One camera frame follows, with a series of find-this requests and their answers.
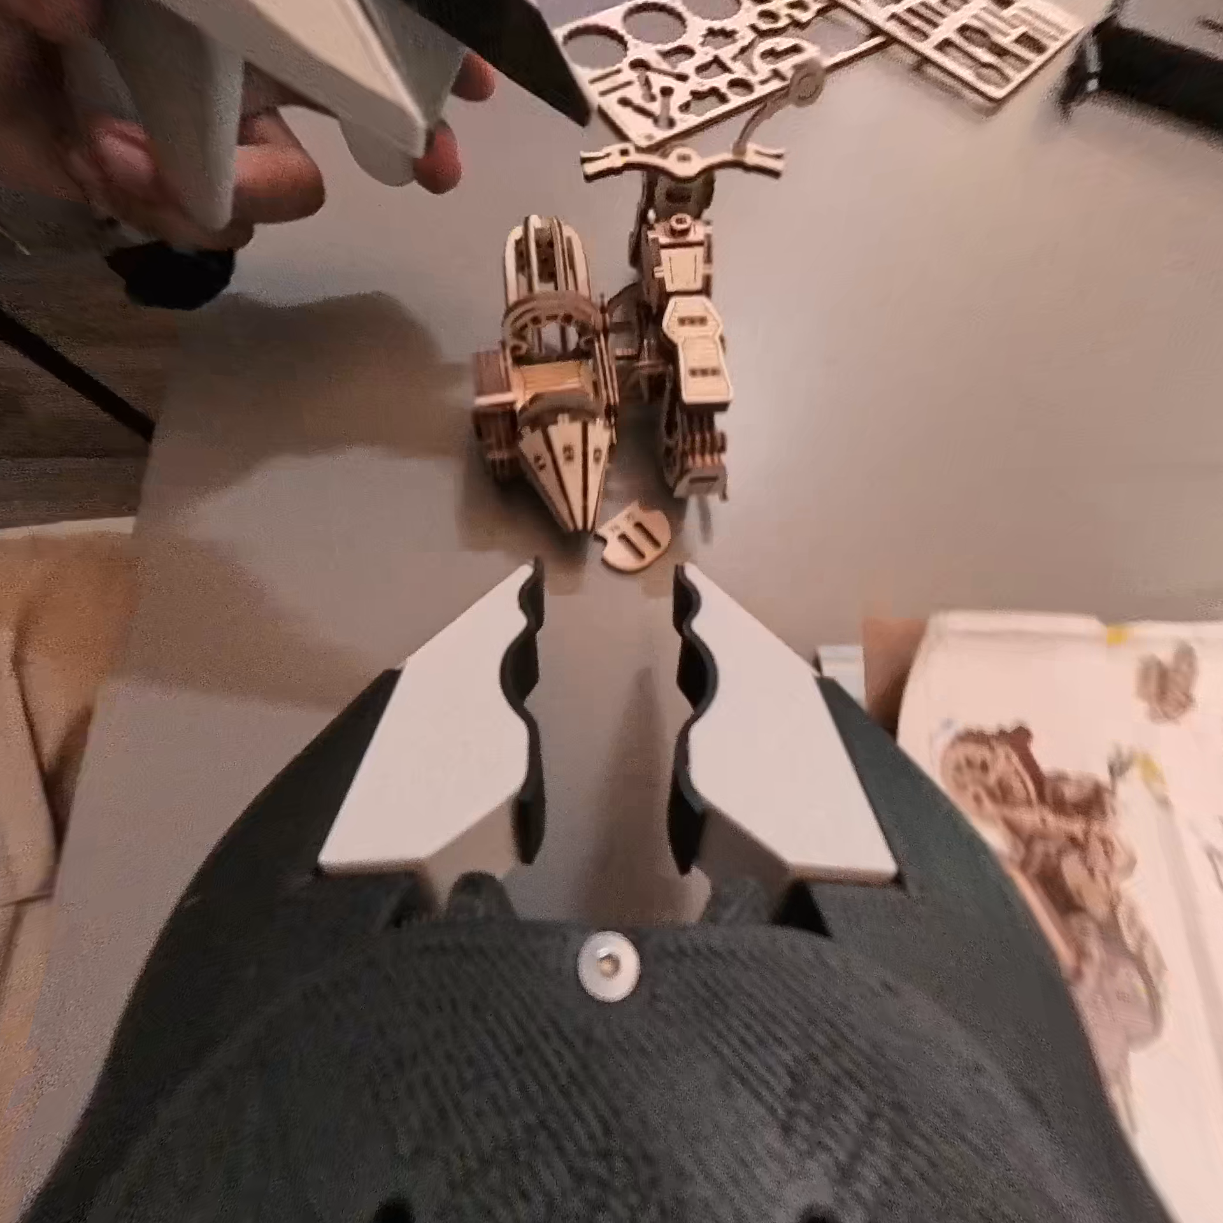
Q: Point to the slotted rounded wooden piece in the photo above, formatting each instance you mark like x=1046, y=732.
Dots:
x=634, y=547

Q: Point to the wooden motorcycle sidecar model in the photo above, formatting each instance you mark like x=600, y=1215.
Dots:
x=686, y=333

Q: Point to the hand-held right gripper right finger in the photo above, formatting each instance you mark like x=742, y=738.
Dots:
x=783, y=756

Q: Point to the illustrated instruction booklet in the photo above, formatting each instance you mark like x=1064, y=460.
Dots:
x=1051, y=812

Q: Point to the black electronics box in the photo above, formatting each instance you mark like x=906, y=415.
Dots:
x=1165, y=75

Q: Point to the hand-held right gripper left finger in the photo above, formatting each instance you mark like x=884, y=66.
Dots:
x=439, y=756

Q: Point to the wooden sheet with rectangular cutouts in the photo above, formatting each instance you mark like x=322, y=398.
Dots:
x=988, y=97

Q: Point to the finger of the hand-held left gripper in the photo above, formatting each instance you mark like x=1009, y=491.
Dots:
x=314, y=58
x=517, y=48

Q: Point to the wooden sheet with round cutouts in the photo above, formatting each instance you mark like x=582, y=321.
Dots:
x=634, y=132

